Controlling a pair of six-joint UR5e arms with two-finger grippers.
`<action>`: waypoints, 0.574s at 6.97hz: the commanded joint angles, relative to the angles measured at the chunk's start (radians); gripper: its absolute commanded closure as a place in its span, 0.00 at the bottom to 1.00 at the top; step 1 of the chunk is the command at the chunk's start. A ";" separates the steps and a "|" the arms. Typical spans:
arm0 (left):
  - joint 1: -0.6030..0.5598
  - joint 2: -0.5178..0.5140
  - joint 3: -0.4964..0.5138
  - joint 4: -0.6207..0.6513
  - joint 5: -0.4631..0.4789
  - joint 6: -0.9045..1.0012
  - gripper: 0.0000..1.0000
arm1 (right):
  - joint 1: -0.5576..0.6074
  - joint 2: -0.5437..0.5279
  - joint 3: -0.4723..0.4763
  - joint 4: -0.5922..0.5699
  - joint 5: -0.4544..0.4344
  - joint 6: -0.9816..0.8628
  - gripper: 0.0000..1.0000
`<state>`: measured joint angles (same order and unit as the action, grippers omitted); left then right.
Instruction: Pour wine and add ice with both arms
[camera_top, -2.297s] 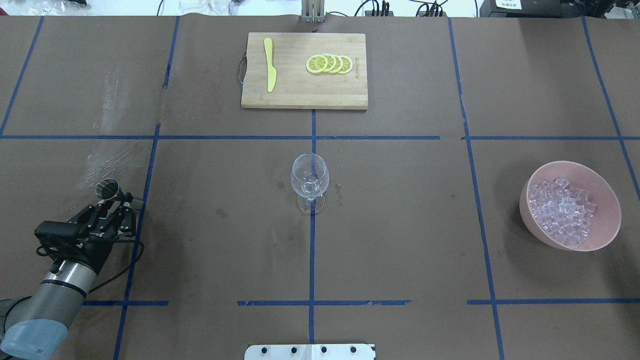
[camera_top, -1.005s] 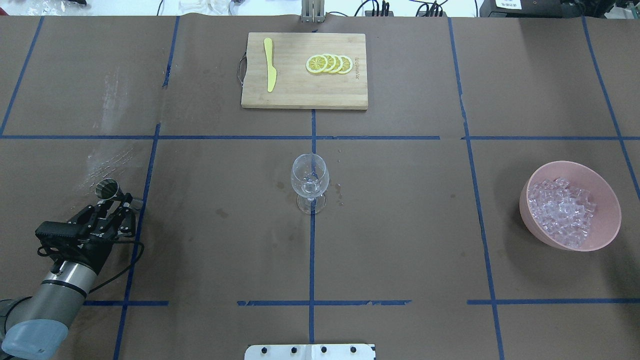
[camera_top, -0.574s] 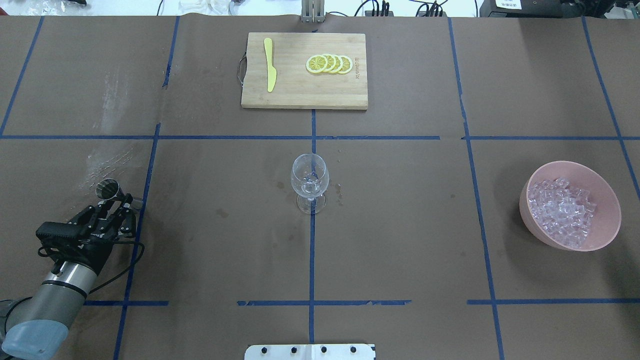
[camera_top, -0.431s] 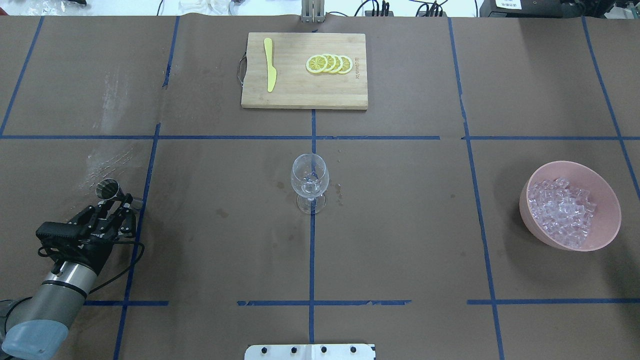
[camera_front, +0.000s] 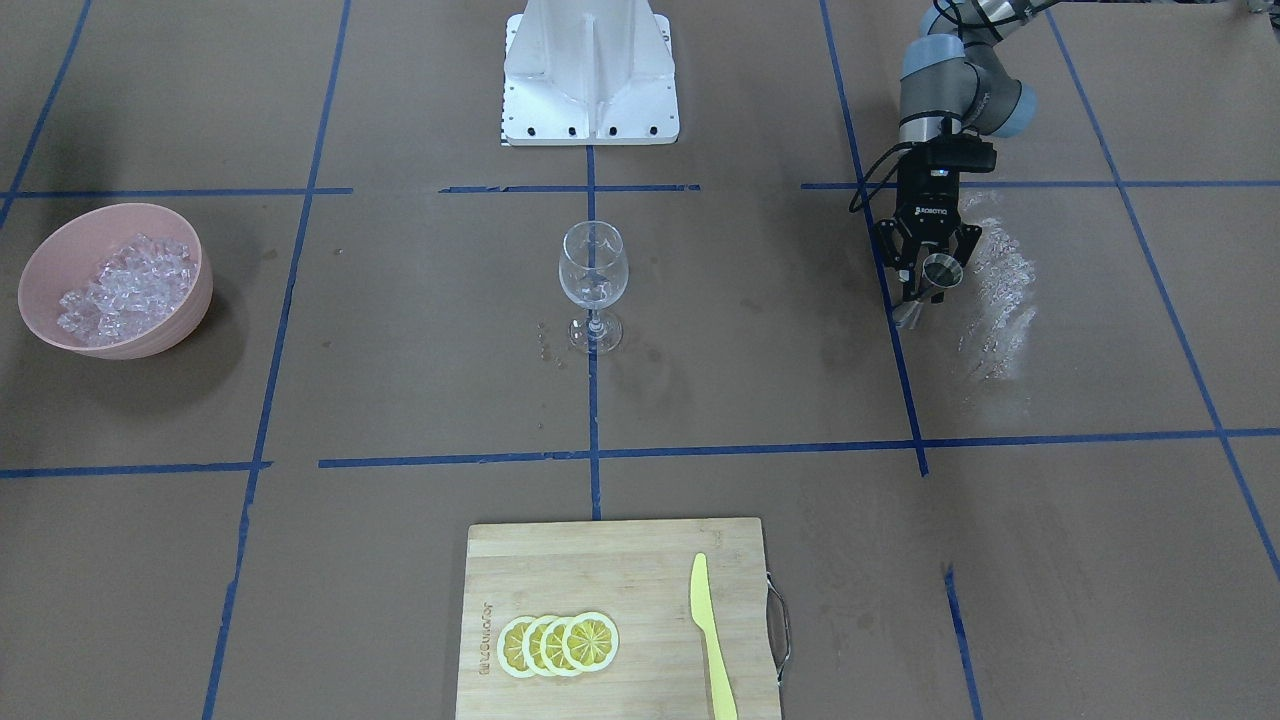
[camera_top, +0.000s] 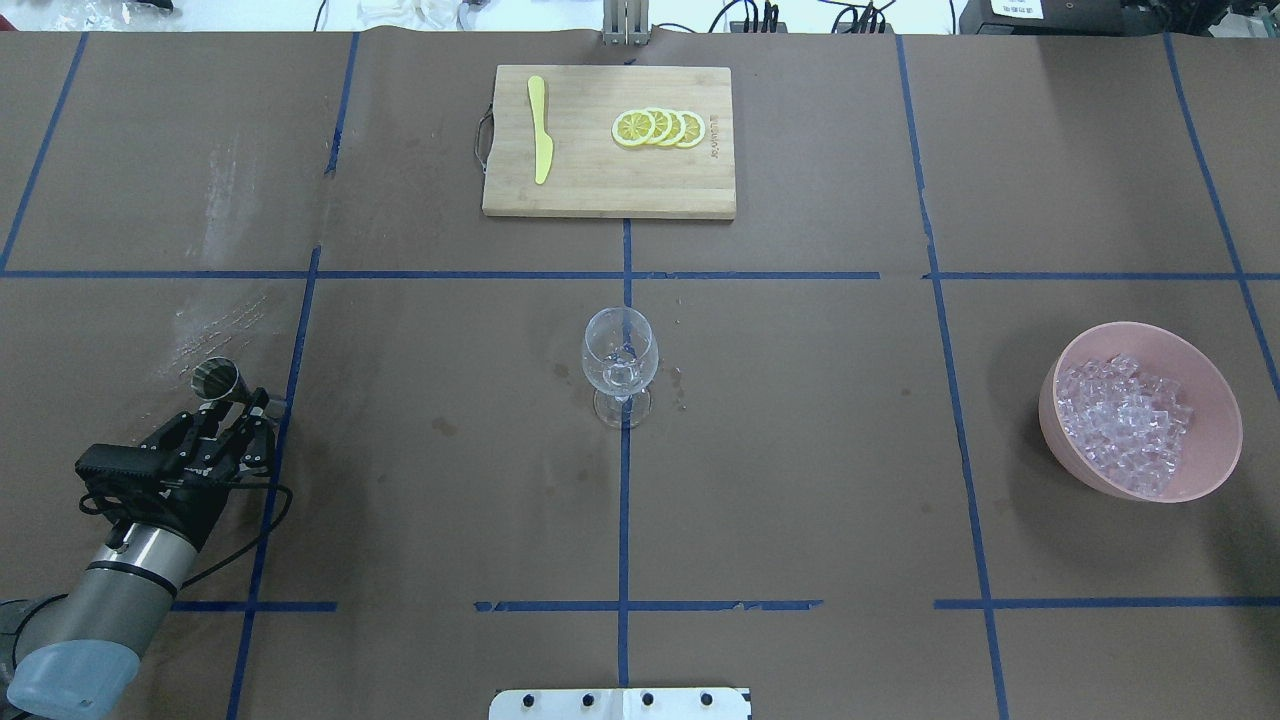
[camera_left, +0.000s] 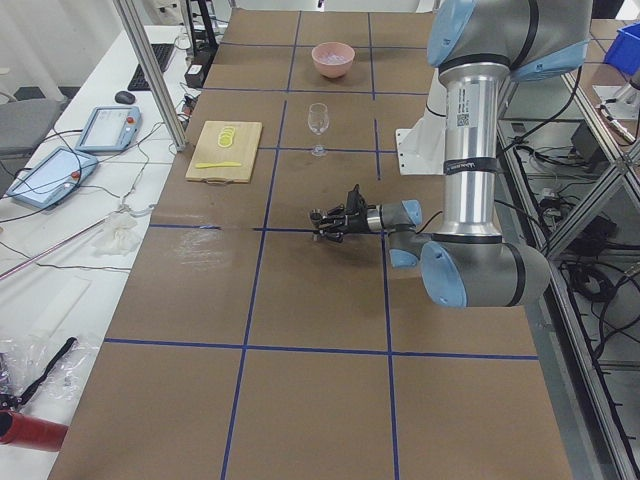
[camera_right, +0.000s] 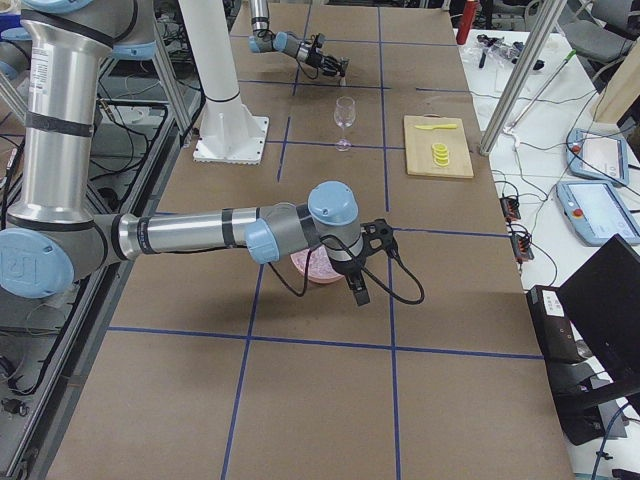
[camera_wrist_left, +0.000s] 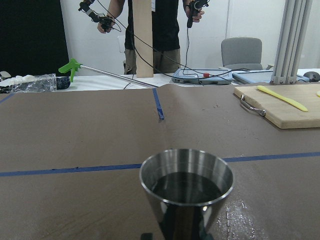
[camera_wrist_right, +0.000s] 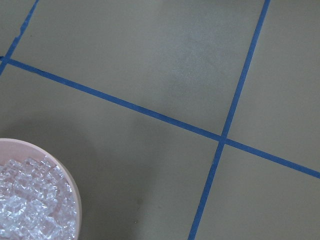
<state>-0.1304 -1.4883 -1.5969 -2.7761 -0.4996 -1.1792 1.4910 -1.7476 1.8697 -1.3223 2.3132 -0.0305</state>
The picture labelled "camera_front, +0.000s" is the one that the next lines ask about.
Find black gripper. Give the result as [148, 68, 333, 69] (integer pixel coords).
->
[876, 140, 998, 304]

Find steel double jigger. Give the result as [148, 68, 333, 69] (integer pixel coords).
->
[892, 252, 964, 329]

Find clear ice cubes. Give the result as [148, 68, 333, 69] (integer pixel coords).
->
[56, 233, 198, 347]

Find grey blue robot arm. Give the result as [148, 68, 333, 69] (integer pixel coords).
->
[872, 1, 1053, 314]

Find clear wine glass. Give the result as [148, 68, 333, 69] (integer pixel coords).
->
[558, 220, 630, 354]

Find bamboo cutting board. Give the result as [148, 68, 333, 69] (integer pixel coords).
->
[454, 518, 782, 719]

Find yellow plastic knife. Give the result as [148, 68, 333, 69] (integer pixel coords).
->
[687, 552, 739, 719]

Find lemon slice four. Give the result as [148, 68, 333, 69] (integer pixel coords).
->
[561, 611, 620, 673]

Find lemon slice three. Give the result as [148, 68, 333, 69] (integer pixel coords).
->
[539, 618, 581, 676]

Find lemon slice two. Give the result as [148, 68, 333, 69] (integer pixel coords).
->
[521, 615, 561, 676]

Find lemon slice one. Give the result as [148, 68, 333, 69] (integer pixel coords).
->
[498, 616, 538, 679]

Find pink bowl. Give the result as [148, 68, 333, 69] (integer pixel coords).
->
[18, 202, 212, 360]

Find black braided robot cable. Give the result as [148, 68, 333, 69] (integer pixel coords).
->
[849, 140, 916, 215]

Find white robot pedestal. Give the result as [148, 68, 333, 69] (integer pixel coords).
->
[500, 1, 681, 147]

